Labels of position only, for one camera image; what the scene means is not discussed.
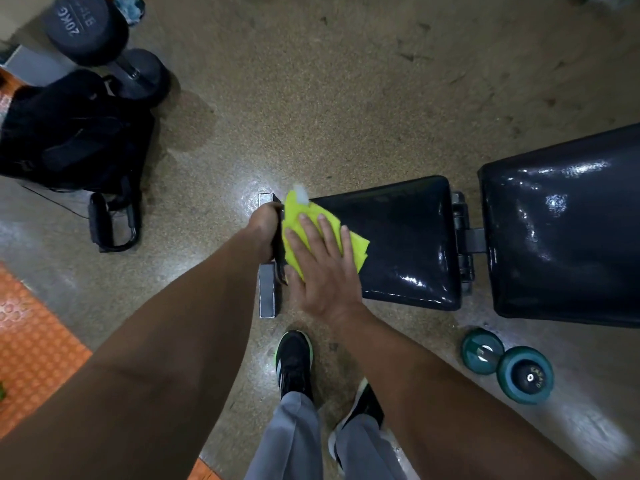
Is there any person's left hand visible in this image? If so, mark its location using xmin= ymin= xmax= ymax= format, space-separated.
xmin=247 ymin=201 xmax=284 ymax=263

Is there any person's right grey trouser leg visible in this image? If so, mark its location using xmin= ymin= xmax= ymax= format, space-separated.
xmin=333 ymin=413 xmax=422 ymax=480

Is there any teal dumbbell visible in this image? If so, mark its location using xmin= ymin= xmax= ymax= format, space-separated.
xmin=460 ymin=328 xmax=555 ymax=407

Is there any person's right black shoe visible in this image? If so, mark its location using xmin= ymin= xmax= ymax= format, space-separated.
xmin=327 ymin=378 xmax=387 ymax=471

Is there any small blue patterned object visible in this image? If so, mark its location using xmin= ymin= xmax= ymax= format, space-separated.
xmin=111 ymin=0 xmax=147 ymax=27

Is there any person's left black shoe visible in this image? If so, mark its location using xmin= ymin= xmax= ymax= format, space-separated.
xmin=273 ymin=330 xmax=315 ymax=402

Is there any grey metal platform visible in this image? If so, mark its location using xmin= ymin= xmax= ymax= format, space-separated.
xmin=0 ymin=41 xmax=77 ymax=89

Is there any person's left grey trouser leg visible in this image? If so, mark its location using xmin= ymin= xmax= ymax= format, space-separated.
xmin=243 ymin=391 xmax=324 ymax=480

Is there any thin black cable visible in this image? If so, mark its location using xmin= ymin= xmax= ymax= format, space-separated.
xmin=19 ymin=183 xmax=92 ymax=221

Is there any person's right forearm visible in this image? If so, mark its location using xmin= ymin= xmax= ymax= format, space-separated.
xmin=331 ymin=303 xmax=597 ymax=480

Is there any person's grey trouser leg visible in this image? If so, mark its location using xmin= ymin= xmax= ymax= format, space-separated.
xmin=333 ymin=413 xmax=422 ymax=480
xmin=243 ymin=391 xmax=324 ymax=480

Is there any black padded gym bench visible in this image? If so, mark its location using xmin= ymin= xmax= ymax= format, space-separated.
xmin=257 ymin=123 xmax=640 ymax=329

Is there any large black dumbbell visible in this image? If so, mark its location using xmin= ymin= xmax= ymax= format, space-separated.
xmin=41 ymin=0 xmax=171 ymax=109

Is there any black bag with straps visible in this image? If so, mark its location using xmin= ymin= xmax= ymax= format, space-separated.
xmin=0 ymin=69 xmax=157 ymax=255

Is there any yellow cleaning cloth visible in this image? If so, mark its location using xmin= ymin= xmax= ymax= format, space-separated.
xmin=281 ymin=184 xmax=371 ymax=282

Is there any person's black shoe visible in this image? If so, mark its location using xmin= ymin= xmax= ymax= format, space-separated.
xmin=327 ymin=378 xmax=387 ymax=471
xmin=273 ymin=330 xmax=315 ymax=402

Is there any person's left forearm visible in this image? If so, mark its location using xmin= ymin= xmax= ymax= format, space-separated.
xmin=0 ymin=229 xmax=275 ymax=480

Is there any person's right hand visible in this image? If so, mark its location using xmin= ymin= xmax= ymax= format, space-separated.
xmin=283 ymin=213 xmax=365 ymax=326

